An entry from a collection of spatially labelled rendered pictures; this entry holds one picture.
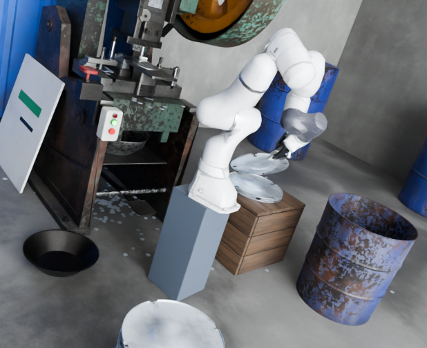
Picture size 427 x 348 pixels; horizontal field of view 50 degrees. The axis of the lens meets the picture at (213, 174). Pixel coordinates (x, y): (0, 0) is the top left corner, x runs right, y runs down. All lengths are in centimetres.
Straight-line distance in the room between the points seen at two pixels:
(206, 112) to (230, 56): 264
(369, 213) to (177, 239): 103
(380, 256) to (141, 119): 121
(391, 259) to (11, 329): 150
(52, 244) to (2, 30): 161
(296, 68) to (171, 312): 84
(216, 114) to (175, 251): 59
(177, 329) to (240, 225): 90
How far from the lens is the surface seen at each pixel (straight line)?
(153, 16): 221
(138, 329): 133
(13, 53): 331
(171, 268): 191
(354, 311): 223
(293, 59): 151
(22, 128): 259
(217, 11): 242
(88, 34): 238
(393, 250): 209
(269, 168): 232
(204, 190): 174
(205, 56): 407
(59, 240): 210
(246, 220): 212
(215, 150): 170
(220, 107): 163
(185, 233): 181
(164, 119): 222
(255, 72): 152
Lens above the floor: 119
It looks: 21 degrees down
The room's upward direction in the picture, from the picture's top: 18 degrees clockwise
